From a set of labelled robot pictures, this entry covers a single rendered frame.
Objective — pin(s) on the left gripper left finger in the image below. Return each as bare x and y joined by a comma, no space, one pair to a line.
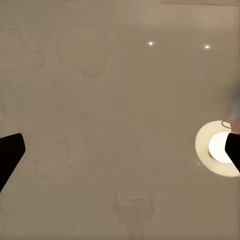
12,149

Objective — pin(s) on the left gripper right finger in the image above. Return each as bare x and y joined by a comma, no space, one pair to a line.
232,148

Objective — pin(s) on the coffee table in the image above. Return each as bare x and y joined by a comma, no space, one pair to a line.
124,107

